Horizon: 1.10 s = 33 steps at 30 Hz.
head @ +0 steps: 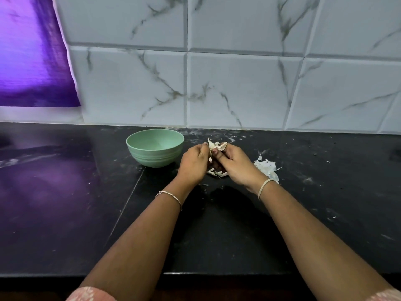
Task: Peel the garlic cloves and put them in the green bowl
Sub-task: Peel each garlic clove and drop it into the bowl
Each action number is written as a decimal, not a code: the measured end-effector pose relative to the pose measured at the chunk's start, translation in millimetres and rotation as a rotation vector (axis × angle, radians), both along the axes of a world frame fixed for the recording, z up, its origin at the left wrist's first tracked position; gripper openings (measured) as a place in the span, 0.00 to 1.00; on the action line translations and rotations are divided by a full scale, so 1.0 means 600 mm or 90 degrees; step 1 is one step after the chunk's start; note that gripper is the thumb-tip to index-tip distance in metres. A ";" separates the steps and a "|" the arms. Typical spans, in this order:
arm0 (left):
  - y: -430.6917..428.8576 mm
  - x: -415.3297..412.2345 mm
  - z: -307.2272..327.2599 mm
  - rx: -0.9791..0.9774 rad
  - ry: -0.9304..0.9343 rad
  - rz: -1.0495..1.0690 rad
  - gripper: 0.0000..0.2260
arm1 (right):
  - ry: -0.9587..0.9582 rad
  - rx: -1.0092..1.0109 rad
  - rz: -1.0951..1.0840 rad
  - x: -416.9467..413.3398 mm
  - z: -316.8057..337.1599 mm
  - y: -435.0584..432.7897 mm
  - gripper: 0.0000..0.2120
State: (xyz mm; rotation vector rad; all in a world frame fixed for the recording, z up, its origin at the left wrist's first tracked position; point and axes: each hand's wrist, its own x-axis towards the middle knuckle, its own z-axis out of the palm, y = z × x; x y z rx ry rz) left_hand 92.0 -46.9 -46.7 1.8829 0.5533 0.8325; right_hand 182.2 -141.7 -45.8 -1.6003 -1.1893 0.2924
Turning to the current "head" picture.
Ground silver wrist bracelet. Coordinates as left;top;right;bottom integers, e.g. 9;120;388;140
155;190;184;210
257;178;279;201

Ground person's right hand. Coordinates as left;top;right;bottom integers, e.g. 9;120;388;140
211;143;272;194

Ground silver left wrist bracelet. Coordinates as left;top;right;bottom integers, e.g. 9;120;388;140
155;190;184;210

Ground purple cloth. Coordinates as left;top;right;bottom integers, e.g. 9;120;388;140
0;0;81;108

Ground pile of white garlic peels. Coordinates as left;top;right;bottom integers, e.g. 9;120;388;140
252;149;283;184

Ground pink patterned left sleeve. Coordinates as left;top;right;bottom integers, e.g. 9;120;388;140
65;286;117;301

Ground garlic clove cluster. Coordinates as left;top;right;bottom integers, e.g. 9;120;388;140
206;168;230;180

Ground silver right wrist bracelet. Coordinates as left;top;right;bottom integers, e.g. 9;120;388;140
257;178;279;201

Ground pink patterned right sleeve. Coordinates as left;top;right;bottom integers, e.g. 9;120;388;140
366;288;401;301

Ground pink patterned sleeve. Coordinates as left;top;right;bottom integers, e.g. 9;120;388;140
65;286;117;301
366;288;401;301

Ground mint green bowl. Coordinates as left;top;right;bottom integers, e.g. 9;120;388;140
125;128;186;169

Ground person's left hand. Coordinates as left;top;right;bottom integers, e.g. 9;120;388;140
175;142;212;189

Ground white garlic bulb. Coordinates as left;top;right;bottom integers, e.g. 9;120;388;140
207;138;229;162

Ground person's right forearm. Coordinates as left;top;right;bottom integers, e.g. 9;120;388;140
257;182;392;301

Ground person's left forearm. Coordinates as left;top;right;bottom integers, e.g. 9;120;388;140
78;181;192;297

